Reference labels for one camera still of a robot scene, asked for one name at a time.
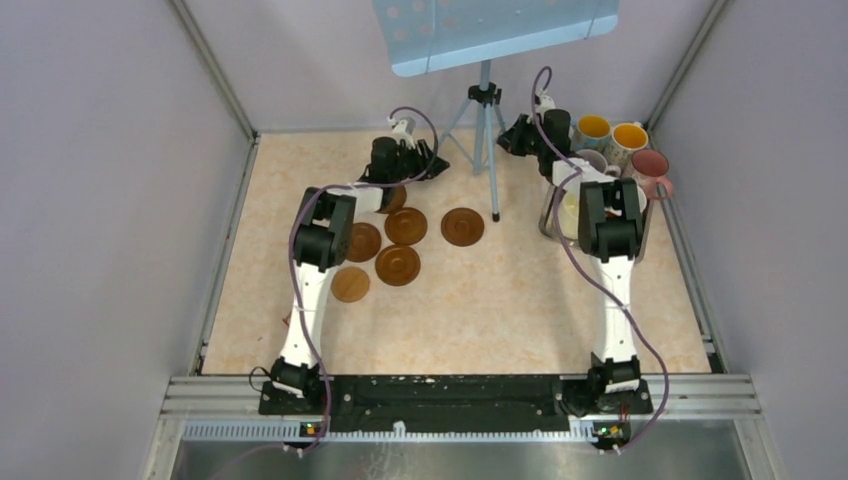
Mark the lilac mug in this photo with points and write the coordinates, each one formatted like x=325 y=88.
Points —
x=599 y=162

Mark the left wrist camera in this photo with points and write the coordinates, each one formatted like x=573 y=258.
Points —
x=402 y=130

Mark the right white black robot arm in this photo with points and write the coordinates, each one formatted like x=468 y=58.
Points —
x=615 y=365

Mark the pink mug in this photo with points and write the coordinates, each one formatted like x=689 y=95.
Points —
x=649 y=169

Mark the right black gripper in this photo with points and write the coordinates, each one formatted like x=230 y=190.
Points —
x=510 y=139

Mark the blue mug yellow inside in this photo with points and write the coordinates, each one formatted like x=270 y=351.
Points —
x=590 y=132

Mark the white red mug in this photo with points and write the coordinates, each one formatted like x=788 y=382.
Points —
x=642 y=200

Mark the light wooden coaster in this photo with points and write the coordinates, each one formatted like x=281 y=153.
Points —
x=350 y=284

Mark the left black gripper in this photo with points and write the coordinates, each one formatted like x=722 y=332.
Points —
x=421 y=160

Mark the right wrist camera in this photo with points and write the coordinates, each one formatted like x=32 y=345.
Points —
x=542 y=104

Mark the metal tray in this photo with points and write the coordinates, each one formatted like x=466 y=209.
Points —
x=610 y=224

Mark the dark wooden coaster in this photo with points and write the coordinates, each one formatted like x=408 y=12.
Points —
x=462 y=227
x=406 y=226
x=397 y=200
x=398 y=265
x=366 y=242

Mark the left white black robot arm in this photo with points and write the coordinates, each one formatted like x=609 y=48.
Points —
x=320 y=240

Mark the grey cable duct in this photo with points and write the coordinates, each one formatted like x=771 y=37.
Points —
x=295 y=432

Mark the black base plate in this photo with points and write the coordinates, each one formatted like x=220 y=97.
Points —
x=455 y=404

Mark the patterned mug yellow inside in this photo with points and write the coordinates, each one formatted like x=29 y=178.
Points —
x=625 y=140

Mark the cream mug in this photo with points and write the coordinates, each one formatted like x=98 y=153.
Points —
x=567 y=210

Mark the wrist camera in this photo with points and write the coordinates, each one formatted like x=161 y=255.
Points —
x=402 y=130
x=542 y=104

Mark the blue perforated music stand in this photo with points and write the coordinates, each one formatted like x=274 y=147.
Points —
x=424 y=37

